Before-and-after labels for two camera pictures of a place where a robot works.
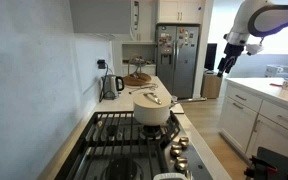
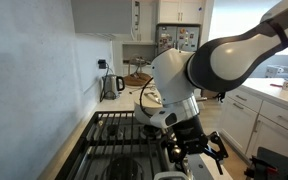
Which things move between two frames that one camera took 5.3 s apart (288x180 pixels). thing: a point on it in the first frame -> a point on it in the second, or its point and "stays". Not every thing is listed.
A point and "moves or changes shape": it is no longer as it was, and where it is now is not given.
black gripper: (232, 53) -> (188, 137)
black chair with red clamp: (272, 165) stays
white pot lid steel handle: (152, 100) stays
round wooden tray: (137, 78) stays
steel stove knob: (181, 163) moves or changes shape
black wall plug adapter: (101, 64) stays
